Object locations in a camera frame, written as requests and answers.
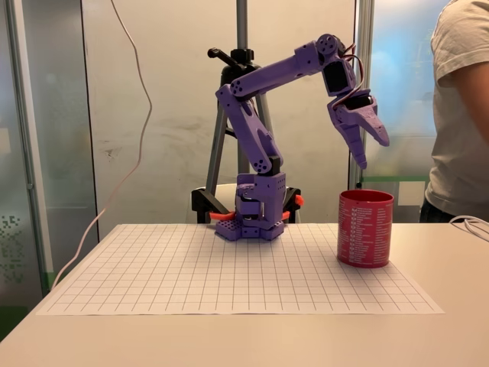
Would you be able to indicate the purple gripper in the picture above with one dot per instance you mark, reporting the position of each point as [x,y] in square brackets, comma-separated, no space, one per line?
[353,115]

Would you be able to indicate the purple robot arm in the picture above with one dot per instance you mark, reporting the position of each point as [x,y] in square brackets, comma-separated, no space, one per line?
[263,76]

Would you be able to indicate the red printed cup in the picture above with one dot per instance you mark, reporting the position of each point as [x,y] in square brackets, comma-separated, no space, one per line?
[364,233]

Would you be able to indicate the person in grey shirt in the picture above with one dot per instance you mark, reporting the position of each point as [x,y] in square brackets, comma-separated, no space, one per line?
[458,160]

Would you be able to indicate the black orange table clamp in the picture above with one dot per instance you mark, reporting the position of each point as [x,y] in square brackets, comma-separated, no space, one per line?
[198,202]
[292,206]

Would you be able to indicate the white grid paper sheet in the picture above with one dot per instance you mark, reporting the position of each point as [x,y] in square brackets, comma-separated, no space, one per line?
[153,275]

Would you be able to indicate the grey black camera tripod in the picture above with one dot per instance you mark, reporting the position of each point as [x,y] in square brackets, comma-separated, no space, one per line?
[241,23]

